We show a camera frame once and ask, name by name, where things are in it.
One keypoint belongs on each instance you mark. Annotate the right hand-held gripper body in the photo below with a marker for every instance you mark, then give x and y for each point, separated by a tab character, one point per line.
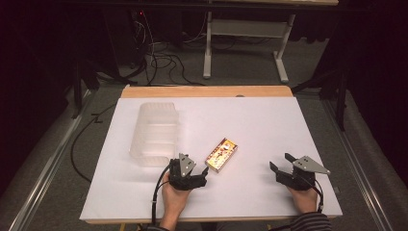
300	180

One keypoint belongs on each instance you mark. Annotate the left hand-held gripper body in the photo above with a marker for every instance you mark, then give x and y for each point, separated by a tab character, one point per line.
179	181

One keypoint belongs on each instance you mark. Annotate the yellow red patterned box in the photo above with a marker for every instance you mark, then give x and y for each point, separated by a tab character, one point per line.
222	154

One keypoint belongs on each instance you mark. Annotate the person's left hand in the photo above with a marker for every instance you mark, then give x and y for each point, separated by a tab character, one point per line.
173	200

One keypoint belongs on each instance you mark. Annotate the person's right hand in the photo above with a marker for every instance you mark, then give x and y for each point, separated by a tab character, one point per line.
304	200

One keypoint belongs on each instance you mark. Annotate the white table cover board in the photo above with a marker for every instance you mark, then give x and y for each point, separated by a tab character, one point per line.
250	128

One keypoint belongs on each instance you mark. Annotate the translucent plastic storage rack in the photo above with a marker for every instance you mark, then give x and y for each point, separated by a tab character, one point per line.
155	134

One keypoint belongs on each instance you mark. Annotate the black metal stand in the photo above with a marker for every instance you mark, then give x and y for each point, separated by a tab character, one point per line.
335	89
84	83

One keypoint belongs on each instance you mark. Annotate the wooden table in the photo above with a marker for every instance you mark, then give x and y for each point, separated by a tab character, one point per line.
205	91

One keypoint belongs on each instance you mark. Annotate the metal floor rail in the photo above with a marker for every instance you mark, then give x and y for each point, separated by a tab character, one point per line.
356	160
48	165

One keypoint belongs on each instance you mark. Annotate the white metal desk frame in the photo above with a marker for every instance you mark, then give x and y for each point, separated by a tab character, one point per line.
247	28

